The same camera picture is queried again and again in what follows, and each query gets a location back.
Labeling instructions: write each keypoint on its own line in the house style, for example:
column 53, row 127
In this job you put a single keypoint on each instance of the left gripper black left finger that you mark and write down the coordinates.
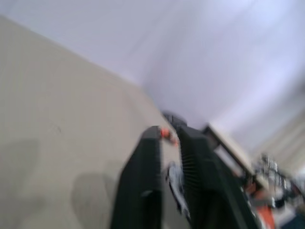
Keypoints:
column 138, row 190

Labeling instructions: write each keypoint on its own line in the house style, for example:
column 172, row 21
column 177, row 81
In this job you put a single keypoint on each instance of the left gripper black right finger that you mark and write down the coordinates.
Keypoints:
column 209, row 195

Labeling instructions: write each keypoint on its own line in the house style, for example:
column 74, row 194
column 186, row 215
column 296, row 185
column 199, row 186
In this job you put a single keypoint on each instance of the silver spoked black-rimmed rotor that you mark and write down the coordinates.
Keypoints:
column 175, row 176

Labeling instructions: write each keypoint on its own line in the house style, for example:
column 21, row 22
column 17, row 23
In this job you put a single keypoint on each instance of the orange object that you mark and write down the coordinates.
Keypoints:
column 264, row 212

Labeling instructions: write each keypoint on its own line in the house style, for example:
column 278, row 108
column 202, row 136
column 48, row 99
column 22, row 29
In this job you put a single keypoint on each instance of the black folding chair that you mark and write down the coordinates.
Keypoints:
column 176, row 119

